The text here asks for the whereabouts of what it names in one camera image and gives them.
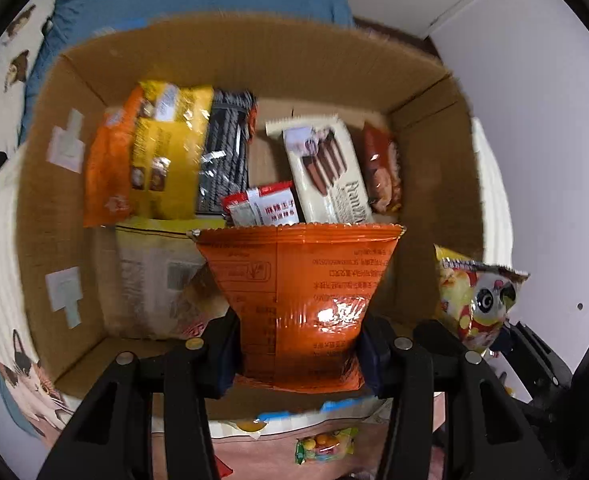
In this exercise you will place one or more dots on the orange snack packet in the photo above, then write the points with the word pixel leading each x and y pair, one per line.
pixel 109 170
pixel 299 300

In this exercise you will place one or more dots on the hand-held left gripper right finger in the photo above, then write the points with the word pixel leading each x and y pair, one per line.
pixel 372 360

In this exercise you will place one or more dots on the beige snack packet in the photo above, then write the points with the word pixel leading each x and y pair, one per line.
pixel 154 280

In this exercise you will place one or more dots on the small red snack packet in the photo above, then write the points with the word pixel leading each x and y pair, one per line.
pixel 222 467

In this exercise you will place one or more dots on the packaged braised egg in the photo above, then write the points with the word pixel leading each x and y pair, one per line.
pixel 249 426

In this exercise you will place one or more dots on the printed cardboard box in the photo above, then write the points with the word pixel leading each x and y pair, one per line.
pixel 424 160

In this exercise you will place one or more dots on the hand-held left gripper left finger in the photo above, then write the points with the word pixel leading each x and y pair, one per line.
pixel 224 360

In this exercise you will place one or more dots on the yellow and black snack packet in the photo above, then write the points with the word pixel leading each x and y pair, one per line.
pixel 174 160

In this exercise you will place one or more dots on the white chocolate wafer packet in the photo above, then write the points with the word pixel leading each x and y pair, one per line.
pixel 324 175

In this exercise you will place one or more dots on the brown snack packet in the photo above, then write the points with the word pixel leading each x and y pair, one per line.
pixel 382 175

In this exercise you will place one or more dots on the colourful candy bag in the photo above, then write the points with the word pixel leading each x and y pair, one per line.
pixel 324 447

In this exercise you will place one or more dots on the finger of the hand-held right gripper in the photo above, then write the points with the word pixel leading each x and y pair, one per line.
pixel 439 337
pixel 524 355

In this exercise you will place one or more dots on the red and white snack packet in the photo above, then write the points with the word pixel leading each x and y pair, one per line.
pixel 262 205

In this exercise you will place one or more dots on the bear print pillow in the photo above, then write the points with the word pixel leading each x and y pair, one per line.
pixel 4 85

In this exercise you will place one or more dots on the yellow panda snack packet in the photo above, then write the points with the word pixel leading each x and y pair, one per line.
pixel 469 300

